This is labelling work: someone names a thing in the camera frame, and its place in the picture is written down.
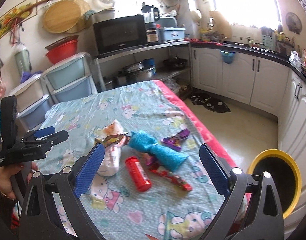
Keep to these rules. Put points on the blue hanging basket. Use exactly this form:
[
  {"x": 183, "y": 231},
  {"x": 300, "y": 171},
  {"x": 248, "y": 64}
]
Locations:
[{"x": 227, "y": 56}]

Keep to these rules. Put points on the yellow rimmed trash bin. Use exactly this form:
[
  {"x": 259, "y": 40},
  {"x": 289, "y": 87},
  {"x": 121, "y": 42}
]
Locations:
[{"x": 285, "y": 173}]

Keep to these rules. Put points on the wall mounted small fan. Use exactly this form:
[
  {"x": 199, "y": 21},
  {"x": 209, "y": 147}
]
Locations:
[{"x": 293, "y": 22}]

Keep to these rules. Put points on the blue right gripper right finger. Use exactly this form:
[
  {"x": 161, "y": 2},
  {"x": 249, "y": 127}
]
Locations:
[{"x": 216, "y": 170}]

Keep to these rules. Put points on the white orange plastic bag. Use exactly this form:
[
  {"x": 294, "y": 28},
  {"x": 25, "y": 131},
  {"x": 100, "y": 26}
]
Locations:
[{"x": 111, "y": 161}]

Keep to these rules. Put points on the metal shelf rack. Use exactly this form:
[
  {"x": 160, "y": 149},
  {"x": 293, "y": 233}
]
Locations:
[{"x": 162, "y": 62}]

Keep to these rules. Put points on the black frying pan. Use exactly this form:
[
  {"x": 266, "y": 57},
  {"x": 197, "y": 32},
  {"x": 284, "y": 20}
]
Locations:
[{"x": 175, "y": 63}]

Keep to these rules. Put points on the black floor mat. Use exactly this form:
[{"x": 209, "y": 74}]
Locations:
[{"x": 210, "y": 103}]

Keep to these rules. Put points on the steel cooking pot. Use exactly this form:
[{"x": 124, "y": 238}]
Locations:
[{"x": 136, "y": 72}]

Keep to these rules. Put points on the person's left hand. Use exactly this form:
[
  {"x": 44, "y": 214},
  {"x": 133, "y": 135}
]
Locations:
[{"x": 5, "y": 184}]

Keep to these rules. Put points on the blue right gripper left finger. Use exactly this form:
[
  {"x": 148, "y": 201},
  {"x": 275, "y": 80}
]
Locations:
[{"x": 89, "y": 168}]

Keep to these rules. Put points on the red plastic basin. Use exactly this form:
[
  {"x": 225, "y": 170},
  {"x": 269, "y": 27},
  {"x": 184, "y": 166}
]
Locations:
[{"x": 62, "y": 49}]

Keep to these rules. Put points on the blue plastic storage box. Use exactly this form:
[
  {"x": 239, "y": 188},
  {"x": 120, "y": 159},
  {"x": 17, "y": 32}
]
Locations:
[{"x": 172, "y": 34}]

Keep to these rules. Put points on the black stone countertop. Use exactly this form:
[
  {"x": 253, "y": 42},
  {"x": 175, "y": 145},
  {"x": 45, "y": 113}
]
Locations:
[{"x": 239, "y": 48}]

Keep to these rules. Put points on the purple snack wrapper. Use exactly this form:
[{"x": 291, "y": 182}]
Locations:
[{"x": 175, "y": 141}]

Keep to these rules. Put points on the white kitchen base cabinets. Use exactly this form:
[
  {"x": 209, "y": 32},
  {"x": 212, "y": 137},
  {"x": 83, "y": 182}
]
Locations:
[{"x": 265, "y": 85}]

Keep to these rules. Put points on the round wooden cutting board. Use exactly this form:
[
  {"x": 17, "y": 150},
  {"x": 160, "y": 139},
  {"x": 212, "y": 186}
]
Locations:
[{"x": 65, "y": 16}]

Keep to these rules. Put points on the blue knitted cloth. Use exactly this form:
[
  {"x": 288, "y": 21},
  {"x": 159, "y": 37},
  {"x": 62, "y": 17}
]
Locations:
[{"x": 167, "y": 157}]

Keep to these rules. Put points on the black microwave oven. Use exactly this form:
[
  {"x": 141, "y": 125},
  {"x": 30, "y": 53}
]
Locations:
[{"x": 119, "y": 33}]

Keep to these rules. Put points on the hello kitty patterned tablecloth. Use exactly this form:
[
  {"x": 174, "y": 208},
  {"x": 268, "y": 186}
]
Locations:
[{"x": 113, "y": 203}]

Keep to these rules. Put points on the black blender jug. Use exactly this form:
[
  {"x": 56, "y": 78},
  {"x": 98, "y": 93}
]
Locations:
[{"x": 151, "y": 15}]

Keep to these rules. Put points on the plastic drawer storage unit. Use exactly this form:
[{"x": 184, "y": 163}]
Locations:
[{"x": 67, "y": 80}]

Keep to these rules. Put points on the red candy wrapper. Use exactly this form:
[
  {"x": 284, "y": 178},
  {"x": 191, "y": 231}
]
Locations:
[{"x": 154, "y": 167}]

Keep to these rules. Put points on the yellow snack wrapper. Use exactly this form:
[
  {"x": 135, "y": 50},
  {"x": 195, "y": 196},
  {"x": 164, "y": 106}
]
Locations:
[{"x": 115, "y": 139}]

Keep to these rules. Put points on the fruit picture on wall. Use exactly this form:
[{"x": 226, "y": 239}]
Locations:
[{"x": 16, "y": 15}]

